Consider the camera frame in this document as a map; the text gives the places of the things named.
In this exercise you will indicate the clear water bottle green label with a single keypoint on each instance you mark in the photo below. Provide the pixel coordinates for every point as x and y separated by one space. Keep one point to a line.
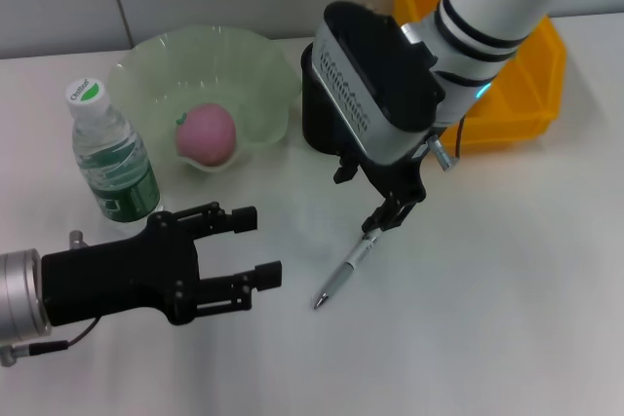
107 153

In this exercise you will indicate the green glass fruit plate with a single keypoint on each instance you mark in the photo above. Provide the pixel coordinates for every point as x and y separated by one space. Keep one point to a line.
195 70

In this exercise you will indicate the yellow plastic storage bin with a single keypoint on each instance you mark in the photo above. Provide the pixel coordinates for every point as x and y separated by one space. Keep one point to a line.
536 94

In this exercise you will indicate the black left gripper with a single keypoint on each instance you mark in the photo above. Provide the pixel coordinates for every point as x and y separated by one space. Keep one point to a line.
117 275

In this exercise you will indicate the black mesh pen holder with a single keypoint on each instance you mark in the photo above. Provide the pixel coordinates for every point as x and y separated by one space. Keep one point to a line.
317 114

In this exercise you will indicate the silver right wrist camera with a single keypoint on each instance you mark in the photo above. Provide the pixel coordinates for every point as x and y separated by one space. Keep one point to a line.
375 80

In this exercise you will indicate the silver ballpoint pen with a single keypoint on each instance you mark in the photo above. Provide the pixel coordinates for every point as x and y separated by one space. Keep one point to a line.
341 272

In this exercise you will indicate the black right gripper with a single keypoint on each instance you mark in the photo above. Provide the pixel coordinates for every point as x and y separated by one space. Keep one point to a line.
397 179

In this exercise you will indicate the pink peach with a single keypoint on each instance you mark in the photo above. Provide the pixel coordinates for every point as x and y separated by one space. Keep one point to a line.
207 136

